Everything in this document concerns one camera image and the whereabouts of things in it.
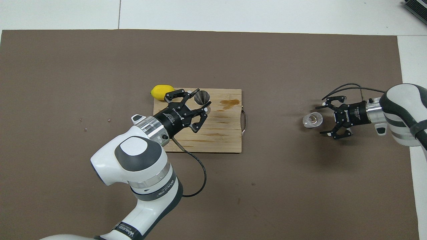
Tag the brown table mat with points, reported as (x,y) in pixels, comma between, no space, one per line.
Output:
(267,193)

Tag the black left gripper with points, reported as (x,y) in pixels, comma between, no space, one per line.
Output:
(175,118)

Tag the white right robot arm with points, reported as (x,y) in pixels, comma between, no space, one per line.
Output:
(403,110)

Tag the yellow lemon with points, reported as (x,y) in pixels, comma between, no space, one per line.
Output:
(159,92)

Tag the steel double jigger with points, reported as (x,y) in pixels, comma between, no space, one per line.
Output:
(202,97)

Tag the small clear glass cup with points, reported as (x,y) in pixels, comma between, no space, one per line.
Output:
(312,120)

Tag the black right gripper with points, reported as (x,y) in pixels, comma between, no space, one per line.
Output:
(352,114)

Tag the grey ribbed device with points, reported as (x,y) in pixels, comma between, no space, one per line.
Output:
(417,7)

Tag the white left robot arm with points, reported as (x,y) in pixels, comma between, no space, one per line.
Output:
(140,166)

